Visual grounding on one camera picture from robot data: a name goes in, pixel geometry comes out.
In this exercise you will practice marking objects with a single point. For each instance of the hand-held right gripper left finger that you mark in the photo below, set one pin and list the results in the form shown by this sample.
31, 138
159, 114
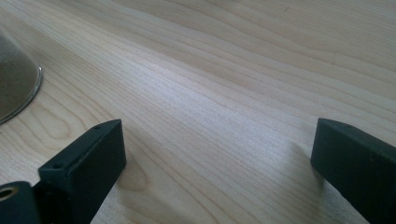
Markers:
84, 168

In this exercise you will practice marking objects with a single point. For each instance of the clear glass bowl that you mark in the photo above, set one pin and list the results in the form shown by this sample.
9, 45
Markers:
14, 81

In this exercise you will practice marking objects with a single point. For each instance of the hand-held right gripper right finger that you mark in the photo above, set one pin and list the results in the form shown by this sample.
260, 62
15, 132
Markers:
358, 161

